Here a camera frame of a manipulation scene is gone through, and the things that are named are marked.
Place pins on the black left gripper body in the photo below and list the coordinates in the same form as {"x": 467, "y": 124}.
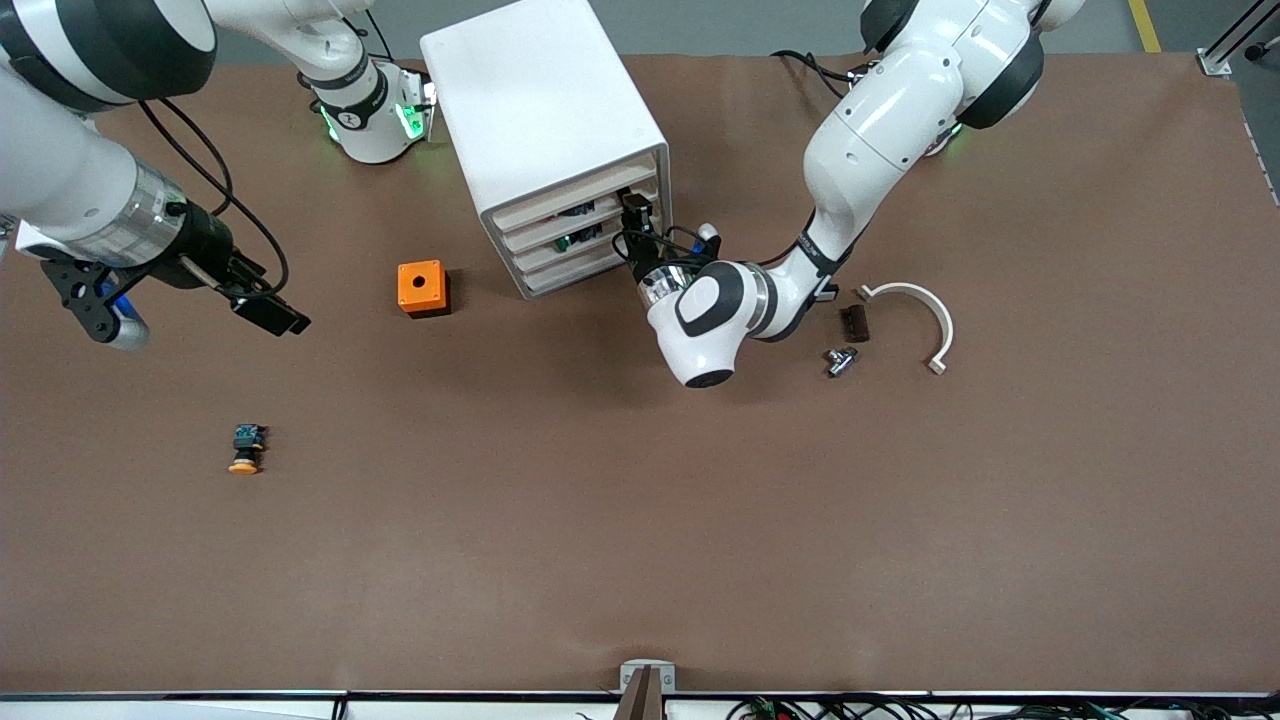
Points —
{"x": 643, "y": 254}

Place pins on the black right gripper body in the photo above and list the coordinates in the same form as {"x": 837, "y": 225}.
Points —
{"x": 203, "y": 247}

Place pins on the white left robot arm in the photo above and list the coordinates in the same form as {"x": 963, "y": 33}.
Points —
{"x": 880, "y": 130}

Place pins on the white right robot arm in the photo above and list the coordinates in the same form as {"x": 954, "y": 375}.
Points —
{"x": 60, "y": 170}

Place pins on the green push button component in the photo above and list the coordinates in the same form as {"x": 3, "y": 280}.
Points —
{"x": 565, "y": 242}

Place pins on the yellow cap push button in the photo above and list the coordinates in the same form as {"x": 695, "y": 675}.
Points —
{"x": 246, "y": 445}

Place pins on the orange box with round hole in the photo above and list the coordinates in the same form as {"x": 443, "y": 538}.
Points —
{"x": 408, "y": 295}

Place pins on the small brown block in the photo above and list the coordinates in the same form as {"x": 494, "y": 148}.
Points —
{"x": 855, "y": 324}

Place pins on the silver metal tee fitting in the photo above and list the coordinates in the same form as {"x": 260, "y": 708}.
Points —
{"x": 840, "y": 360}

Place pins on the brown table cover sheet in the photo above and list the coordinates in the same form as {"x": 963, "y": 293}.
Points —
{"x": 640, "y": 520}

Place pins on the white curved plastic clamp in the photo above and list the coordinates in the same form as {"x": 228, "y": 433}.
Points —
{"x": 945, "y": 325}

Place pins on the black right camera mount plate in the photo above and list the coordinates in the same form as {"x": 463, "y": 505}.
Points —
{"x": 80, "y": 295}

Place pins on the grey metal bracket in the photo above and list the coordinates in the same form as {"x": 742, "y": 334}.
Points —
{"x": 630, "y": 675}

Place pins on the brown tapered post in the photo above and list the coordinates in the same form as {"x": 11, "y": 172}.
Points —
{"x": 645, "y": 700}

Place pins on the aluminium frame profile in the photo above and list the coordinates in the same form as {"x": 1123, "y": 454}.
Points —
{"x": 1225, "y": 50}

